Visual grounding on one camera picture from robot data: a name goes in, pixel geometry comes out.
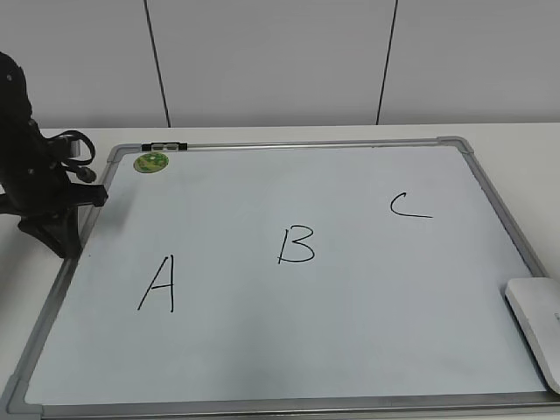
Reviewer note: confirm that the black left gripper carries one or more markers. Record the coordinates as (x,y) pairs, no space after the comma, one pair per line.
(35,184)

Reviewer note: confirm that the whiteboard with grey frame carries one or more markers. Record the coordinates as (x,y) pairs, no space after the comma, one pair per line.
(287,280)

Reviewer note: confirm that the green round magnet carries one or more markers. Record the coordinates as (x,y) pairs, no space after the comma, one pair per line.
(151,162)

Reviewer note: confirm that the white rectangular whiteboard eraser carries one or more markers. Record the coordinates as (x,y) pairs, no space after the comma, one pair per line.
(535,304)

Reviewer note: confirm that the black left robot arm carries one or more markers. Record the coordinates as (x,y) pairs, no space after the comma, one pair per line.
(72,148)

